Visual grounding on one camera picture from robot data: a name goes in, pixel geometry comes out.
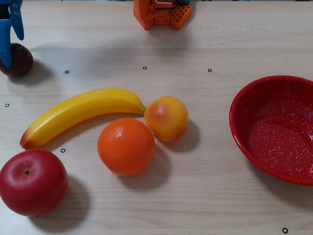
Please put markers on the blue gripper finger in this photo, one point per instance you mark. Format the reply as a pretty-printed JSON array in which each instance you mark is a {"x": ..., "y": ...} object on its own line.
[
  {"x": 17, "y": 19},
  {"x": 6, "y": 41}
]

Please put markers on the dark purple plum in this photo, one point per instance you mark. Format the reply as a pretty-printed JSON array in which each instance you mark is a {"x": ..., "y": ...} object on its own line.
[{"x": 22, "y": 61}]

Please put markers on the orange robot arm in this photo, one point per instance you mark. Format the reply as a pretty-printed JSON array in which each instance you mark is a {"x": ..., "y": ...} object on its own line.
[{"x": 144, "y": 14}]

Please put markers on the red speckled bowl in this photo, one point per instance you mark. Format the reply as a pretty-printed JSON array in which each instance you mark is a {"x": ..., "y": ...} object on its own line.
[{"x": 276, "y": 147}]

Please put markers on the yellow plastic banana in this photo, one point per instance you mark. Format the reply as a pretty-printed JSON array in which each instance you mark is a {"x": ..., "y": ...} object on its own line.
[{"x": 80, "y": 107}]

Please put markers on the red apple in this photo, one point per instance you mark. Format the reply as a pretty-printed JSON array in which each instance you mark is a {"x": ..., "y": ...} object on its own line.
[{"x": 31, "y": 183}]

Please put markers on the orange fruit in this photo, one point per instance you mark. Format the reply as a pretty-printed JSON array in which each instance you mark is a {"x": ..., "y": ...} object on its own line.
[{"x": 126, "y": 147}]

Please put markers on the dark grey table clamp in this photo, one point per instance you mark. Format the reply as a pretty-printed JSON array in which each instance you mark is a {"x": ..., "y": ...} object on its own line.
[{"x": 183, "y": 2}]

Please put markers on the yellow orange peach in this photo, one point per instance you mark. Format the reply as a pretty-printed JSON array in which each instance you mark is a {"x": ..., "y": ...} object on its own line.
[{"x": 166, "y": 118}]

